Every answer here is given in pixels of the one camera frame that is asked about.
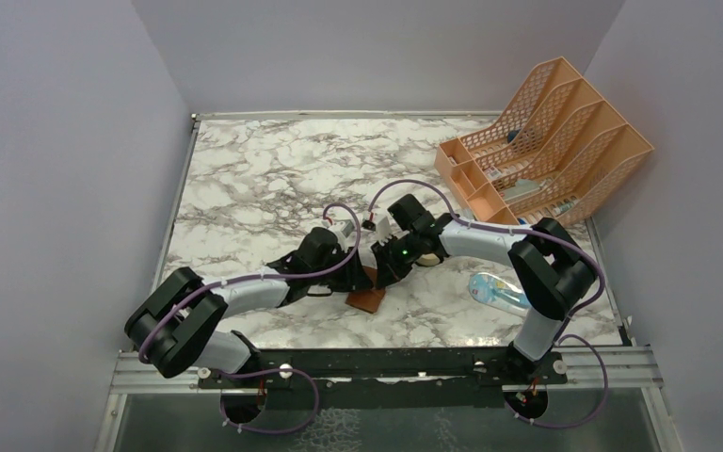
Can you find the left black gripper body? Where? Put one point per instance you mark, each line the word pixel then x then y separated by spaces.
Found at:
pixel 335 281

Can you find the orange plastic file organizer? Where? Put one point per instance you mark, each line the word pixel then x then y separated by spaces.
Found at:
pixel 558 150

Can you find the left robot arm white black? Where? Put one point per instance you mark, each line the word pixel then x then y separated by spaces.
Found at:
pixel 175 328

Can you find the brown leather card holder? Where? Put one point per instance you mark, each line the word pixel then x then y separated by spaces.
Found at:
pixel 368 300

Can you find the beige oval tray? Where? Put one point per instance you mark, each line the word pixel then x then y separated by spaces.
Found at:
pixel 428 260

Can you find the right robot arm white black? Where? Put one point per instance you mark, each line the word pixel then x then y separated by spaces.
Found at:
pixel 552 270

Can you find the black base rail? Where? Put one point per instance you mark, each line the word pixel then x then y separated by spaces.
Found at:
pixel 383 378

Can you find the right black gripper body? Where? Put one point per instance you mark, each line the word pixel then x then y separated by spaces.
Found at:
pixel 403 248

